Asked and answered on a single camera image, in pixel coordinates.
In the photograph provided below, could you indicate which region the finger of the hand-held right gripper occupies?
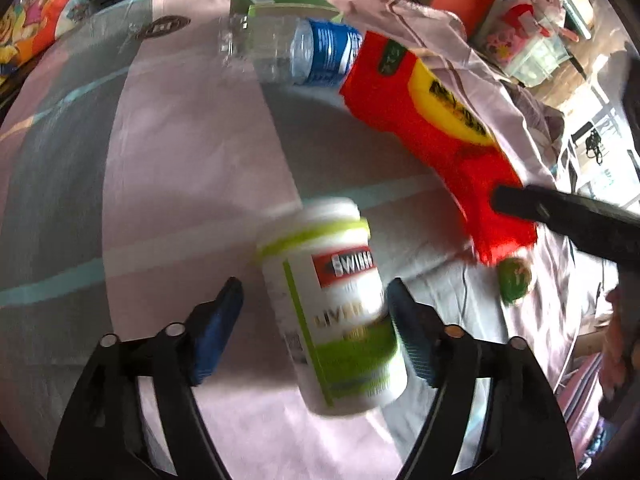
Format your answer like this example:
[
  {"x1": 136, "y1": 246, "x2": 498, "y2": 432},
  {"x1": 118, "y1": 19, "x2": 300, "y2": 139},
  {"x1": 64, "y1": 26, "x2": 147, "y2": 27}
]
[{"x1": 491, "y1": 184, "x2": 640, "y2": 266}]

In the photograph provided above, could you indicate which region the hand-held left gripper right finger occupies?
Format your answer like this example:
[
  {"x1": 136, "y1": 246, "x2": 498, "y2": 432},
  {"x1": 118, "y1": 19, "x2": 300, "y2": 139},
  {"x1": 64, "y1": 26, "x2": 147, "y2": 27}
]
[{"x1": 386, "y1": 277, "x2": 578, "y2": 480}]

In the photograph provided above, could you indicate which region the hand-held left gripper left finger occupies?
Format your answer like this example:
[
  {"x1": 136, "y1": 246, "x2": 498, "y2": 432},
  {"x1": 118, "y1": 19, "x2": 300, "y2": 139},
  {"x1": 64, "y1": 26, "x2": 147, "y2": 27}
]
[{"x1": 47, "y1": 276, "x2": 245, "y2": 480}]

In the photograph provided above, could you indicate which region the white green supplement bottle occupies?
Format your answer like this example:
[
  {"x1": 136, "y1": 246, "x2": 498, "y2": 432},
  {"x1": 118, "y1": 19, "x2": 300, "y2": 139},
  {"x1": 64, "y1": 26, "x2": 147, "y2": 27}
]
[{"x1": 255, "y1": 197, "x2": 408, "y2": 418}]

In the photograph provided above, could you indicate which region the red yellow snack bag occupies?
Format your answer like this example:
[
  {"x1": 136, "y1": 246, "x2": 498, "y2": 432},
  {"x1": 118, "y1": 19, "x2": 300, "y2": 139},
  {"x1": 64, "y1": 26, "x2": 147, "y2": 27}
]
[{"x1": 339, "y1": 31, "x2": 538, "y2": 267}]

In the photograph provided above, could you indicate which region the clear blue-label water bottle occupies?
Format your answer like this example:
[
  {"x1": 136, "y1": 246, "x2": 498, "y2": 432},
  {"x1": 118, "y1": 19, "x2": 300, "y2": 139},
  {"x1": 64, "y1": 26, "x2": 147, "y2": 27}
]
[{"x1": 217, "y1": 14, "x2": 365, "y2": 88}]

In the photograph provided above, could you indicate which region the clear plastic container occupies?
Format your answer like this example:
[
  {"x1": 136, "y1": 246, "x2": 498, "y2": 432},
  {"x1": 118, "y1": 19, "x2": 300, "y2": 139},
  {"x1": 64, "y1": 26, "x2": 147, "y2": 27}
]
[{"x1": 510, "y1": 30, "x2": 573, "y2": 86}]

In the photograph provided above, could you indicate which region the pink clear gift bag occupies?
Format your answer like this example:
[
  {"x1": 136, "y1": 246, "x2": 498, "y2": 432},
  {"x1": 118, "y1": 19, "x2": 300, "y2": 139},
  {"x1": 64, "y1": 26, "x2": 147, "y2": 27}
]
[{"x1": 475, "y1": 0, "x2": 556, "y2": 61}]

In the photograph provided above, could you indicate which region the cartoon dog printed bag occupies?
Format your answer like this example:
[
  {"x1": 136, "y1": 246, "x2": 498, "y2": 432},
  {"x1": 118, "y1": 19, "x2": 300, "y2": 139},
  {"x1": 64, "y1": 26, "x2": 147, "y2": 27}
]
[{"x1": 0, "y1": 0, "x2": 93, "y2": 81}]

